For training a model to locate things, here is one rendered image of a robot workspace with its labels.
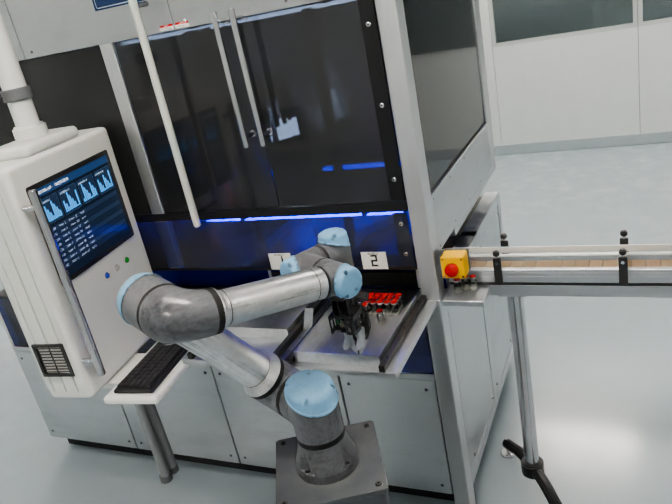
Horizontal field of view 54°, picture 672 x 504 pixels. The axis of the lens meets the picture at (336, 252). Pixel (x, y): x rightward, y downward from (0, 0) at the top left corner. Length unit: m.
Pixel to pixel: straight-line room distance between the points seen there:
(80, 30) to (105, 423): 1.74
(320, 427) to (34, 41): 1.67
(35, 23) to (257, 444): 1.75
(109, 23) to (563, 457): 2.25
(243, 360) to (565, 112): 5.35
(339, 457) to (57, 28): 1.66
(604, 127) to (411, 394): 4.63
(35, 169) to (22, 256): 0.25
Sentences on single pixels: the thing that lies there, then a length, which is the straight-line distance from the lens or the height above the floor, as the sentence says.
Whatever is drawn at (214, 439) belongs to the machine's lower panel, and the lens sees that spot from 2.91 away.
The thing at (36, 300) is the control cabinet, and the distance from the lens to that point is 2.15.
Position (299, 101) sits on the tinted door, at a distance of 2.02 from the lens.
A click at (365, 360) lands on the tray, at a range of 1.81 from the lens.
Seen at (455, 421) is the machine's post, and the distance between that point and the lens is 2.33.
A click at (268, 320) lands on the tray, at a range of 2.17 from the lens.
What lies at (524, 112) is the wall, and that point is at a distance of 6.60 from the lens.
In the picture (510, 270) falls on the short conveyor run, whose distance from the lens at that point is 2.11.
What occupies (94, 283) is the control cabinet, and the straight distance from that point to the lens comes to 2.24.
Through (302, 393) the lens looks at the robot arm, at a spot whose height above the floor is 1.02.
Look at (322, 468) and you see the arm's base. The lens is 1.60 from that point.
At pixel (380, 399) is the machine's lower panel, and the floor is 0.48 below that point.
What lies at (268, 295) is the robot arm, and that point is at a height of 1.28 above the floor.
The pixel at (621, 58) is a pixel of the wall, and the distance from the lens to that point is 6.45.
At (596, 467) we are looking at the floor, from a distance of 2.79.
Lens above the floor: 1.84
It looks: 22 degrees down
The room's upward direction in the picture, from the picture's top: 12 degrees counter-clockwise
